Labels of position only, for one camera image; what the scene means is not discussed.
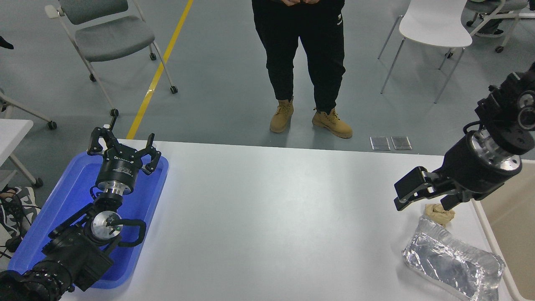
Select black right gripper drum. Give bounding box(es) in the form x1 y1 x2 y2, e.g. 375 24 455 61
437 135 510 202

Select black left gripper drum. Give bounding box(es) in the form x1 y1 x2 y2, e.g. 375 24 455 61
95 146 146 191

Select silver foil tray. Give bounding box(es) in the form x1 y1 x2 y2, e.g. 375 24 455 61
402 215 506 301

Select crumpled tan paper ball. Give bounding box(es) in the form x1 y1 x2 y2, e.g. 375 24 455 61
424 204 456 227

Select blue plastic tray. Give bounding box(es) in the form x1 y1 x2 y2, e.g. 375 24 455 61
8 151 170 290

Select large pale bin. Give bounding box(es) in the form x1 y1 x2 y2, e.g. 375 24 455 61
472 159 535 301

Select wheeled chair leg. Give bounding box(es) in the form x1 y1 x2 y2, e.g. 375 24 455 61
0 90 58 130

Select grey wheeled chair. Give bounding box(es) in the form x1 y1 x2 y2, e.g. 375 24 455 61
45 0 179 117

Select white chair with metal legs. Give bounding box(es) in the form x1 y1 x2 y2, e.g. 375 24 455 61
377 0 473 104

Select pale wheeled chair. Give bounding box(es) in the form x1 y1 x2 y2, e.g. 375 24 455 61
465 0 535 54

